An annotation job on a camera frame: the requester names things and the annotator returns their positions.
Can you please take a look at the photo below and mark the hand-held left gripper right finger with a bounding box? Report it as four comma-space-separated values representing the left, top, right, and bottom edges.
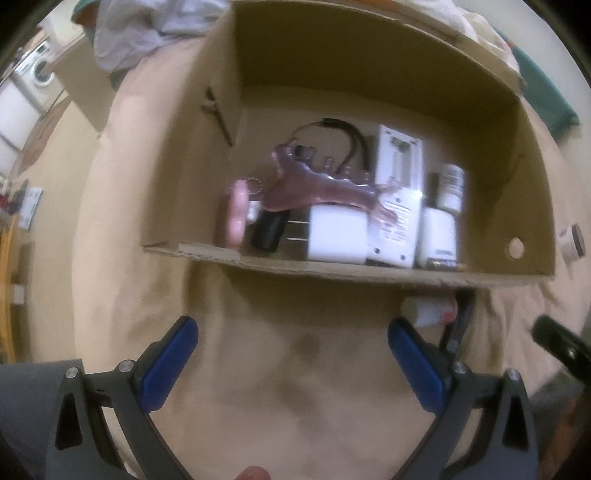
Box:
387, 316, 541, 480

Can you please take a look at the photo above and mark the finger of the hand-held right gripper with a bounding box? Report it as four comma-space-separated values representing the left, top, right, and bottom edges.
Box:
531, 316, 591, 377

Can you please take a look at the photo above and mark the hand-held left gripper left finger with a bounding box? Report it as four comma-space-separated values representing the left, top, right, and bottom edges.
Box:
46, 315, 199, 480

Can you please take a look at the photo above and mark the black cylinder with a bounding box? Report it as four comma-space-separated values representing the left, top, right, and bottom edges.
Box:
250, 210, 291, 252

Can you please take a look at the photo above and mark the white labelled bottle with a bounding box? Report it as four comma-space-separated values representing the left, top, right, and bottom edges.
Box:
436, 164, 466, 213

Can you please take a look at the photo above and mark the pink plastic toy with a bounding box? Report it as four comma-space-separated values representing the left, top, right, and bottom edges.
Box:
270, 143, 398, 227

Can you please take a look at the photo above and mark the tall white box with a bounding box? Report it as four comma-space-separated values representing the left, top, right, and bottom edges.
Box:
367, 124, 426, 268

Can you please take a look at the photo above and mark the black cable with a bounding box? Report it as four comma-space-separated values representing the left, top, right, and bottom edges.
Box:
288, 119, 370, 174

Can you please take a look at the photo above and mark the white tube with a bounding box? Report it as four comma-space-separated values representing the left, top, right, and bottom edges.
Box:
402, 296, 455, 328

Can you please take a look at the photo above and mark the small white adapter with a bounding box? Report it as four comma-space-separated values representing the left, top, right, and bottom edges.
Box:
414, 208, 459, 269

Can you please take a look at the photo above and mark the white charger with prongs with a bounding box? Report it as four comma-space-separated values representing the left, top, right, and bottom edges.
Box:
284, 203, 370, 265

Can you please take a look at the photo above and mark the wooden chair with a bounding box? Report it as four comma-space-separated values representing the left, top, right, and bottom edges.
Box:
0, 222, 28, 365

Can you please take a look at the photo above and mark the paper on floor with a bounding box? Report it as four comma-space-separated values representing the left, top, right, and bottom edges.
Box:
18, 187, 44, 229

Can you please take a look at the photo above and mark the green cloth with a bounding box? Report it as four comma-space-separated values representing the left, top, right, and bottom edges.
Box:
512, 44, 580, 139

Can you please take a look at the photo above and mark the brown cardboard box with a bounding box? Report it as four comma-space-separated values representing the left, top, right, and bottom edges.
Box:
18, 88, 70, 162

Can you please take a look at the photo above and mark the cream nightstand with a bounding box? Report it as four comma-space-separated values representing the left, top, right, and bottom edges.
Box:
55, 41, 116, 134

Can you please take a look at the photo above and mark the white kitchen cabinet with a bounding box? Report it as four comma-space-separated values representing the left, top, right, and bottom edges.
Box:
0, 83, 38, 153

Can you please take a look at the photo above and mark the white washing machine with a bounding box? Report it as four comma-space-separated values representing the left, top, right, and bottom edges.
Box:
11, 41, 56, 88

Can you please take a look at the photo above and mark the pale blue cloth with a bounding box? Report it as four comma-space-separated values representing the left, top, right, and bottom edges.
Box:
69, 0, 232, 75

